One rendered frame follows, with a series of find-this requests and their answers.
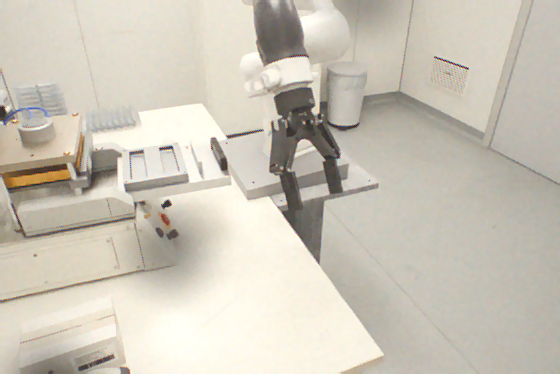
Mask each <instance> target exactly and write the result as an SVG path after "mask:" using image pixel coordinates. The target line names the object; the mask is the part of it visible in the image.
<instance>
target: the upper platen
mask: <svg viewBox="0 0 560 374"><path fill-rule="evenodd" d="M83 143H84V135H83V134H82V135H80V138H79V143H78V149H77V154H76V162H74V165H75V167H76V170H75V171H76V174H77V176H80V173H79V169H80V163H81V156H82V150H83ZM2 177H3V178H4V181H5V183H6V186H7V188H8V189H9V192H10V193H16V192H21V191H28V190H33V189H38V188H50V187H56V186H62V185H67V184H69V177H70V176H69V172H68V169H67V166H66V164H61V165H55V166H42V167H36V168H29V169H23V170H17V171H10V172H4V173H2Z"/></svg>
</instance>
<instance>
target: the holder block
mask: <svg viewBox="0 0 560 374"><path fill-rule="evenodd" d="M122 160H123V181H124V188H125V191H131V190H136V189H142V188H153V187H158V186H164V185H169V184H175V183H180V182H186V181H189V174H188V171H187V168H186V165H185V162H184V159H183V156H182V153H181V148H180V145H179V142H176V143H170V144H163V145H157V146H149V147H143V148H136V149H130V150H124V151H122Z"/></svg>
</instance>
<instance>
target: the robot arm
mask: <svg viewBox="0 0 560 374"><path fill-rule="evenodd" d="M241 1H242V2H243V3H244V4H245V5H247V6H253V13H254V25H255V30H256V47H257V50H258V52H256V53H252V54H248V55H245V56H244V57H242V60H241V63H240V68H239V70H240V75H241V77H242V78H243V80H244V81H245V82H246V83H245V85H244V89H243V90H244V93H245V96H246V97H248V98H255V97H259V96H260V98H261V100H262V103H263V112H264V118H263V122H264V132H265V137H264V147H263V150H262V152H263V153H264V154H265V155H266V156H267V157H269V158H270V160H269V173H270V174H274V175H280V182H281V187H282V190H283V192H284V194H285V198H286V201H287V206H288V210H289V212H291V211H299V210H303V209H304V207H303V202H302V199H301V195H300V191H299V187H298V183H297V179H296V175H295V171H293V172H291V170H292V166H293V159H296V158H298V157H301V156H303V155H306V154H307V153H310V152H312V151H315V150H318V152H319V153H320V155H321V156H322V157H323V158H324V160H325V161H324V162H322V163H323V168H324V172H325V175H326V180H327V184H328V187H329V192H330V194H337V193H343V192H344V190H343V186H342V182H341V177H340V174H339V169H338V165H337V162H336V159H340V158H341V153H342V151H341V150H340V148H339V146H338V144H337V142H336V141H335V139H334V138H333V136H332V134H331V132H330V128H329V127H328V125H327V124H326V121H325V118H324V114H323V113H316V114H313V113H312V109H313V108H314V107H315V106H316V102H315V98H314V94H313V90H312V88H308V85H309V84H311V83H313V82H314V79H317V78H318V76H317V72H313V73H312V68H313V65H314V64H317V63H321V62H325V61H330V60H336V59H340V58H342V56H343V55H344V54H345V52H346V51H347V50H348V48H349V47H350V44H351V42H350V28H349V25H348V21H347V20H346V18H345V17H344V16H343V15H342V14H341V13H340V12H339V11H338V9H337V7H335V5H334V4H333V2H332V0H241ZM298 10H312V11H314V12H315V14H313V15H310V16H307V15H306V16H303V17H300V16H299V15H298V12H297V11H298ZM333 149H334V150H333ZM276 164H277V166H276Z"/></svg>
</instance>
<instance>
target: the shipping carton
mask: <svg viewBox="0 0 560 374"><path fill-rule="evenodd" d="M19 354H20V359H19V370H20V372H21V373H22V374H85V373H86V372H89V371H92V370H96V369H102V368H112V367H114V366H116V365H119V364H122V363H126V358H125V353H124V348H123V341H122V332H121V327H120V322H119V319H118V316H117V312H116V310H115V307H114V303H113V300H112V298H111V296H108V297H105V298H102V299H96V300H93V301H90V302H87V303H84V304H81V305H79V306H75V307H70V308H66V309H63V310H61V311H58V312H54V313H51V314H49V315H46V316H40V317H37V318H34V319H31V320H28V321H25V322H23V325H22V335H21V340H20V351H19Z"/></svg>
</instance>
